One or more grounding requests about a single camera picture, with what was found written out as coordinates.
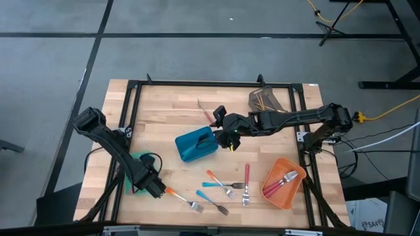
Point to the black tripod stand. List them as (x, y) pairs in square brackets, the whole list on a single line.
[(329, 29)]

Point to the teal plastic bin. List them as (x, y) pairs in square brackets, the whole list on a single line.
[(134, 157)]

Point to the black desk frame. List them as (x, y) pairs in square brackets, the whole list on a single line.
[(387, 85)]

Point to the orange plastic bin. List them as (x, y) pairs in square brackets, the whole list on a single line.
[(285, 200)]

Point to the white arm base bracket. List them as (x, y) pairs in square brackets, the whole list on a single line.
[(126, 131), (303, 136)]

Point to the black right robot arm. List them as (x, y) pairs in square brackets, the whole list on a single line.
[(295, 116)]

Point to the silver corner bracket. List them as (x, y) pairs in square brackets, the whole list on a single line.
[(121, 229), (303, 232)]

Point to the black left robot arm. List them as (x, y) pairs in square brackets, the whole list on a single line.
[(108, 141)]

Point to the dark floor stand foot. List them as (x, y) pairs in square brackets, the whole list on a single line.
[(11, 145)]

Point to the blue plastic bin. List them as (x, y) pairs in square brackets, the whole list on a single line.
[(181, 144)]

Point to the white printed cardboard box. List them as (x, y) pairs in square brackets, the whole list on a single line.
[(367, 216)]

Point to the black aluminium table frame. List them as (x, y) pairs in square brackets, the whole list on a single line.
[(213, 83)]

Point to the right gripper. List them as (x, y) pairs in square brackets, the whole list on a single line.
[(238, 126)]

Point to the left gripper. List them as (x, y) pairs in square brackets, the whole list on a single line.
[(147, 178)]

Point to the translucent gray plastic bin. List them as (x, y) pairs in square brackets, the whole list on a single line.
[(254, 98)]

